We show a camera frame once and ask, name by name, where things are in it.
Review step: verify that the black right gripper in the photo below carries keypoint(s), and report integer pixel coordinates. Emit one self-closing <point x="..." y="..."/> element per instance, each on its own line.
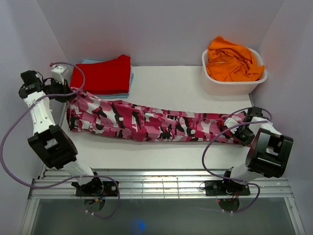
<point x="244" y="142"/>

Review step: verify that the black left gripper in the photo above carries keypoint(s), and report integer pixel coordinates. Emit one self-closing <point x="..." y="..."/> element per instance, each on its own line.
<point x="64" y="88"/>

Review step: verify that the pink camouflage trousers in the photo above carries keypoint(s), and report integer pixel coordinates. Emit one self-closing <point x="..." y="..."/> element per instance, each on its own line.
<point x="124" y="120"/>

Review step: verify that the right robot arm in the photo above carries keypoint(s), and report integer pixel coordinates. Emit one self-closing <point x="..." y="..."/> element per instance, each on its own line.
<point x="268" y="154"/>

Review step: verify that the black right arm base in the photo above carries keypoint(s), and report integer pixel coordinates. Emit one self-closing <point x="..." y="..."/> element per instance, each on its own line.
<point x="225" y="188"/>

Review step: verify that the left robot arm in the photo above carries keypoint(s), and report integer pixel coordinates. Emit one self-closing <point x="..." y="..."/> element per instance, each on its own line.
<point x="49" y="141"/>

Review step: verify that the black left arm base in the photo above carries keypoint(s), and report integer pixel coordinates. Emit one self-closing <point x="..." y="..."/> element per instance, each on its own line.
<point x="106" y="188"/>

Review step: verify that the folded red garment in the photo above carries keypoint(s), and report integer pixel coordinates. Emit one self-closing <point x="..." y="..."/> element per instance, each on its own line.
<point x="110" y="77"/>

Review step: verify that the folded light blue garment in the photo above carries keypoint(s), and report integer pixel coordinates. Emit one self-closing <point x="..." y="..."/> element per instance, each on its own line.
<point x="114" y="94"/>

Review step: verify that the crumpled orange garment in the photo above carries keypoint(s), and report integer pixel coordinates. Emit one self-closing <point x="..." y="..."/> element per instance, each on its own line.
<point x="230" y="62"/>

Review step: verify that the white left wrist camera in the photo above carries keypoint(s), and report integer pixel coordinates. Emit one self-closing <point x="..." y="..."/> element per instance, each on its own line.
<point x="60" y="73"/>

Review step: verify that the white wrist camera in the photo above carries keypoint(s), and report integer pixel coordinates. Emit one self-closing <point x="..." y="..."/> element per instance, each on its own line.
<point x="60" y="73"/>
<point x="231" y="121"/>

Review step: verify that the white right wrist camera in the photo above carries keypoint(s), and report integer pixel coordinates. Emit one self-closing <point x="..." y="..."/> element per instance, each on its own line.
<point x="231" y="121"/>

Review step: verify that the aluminium table frame rails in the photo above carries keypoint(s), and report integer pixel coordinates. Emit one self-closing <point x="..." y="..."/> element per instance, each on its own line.
<point x="153" y="184"/>

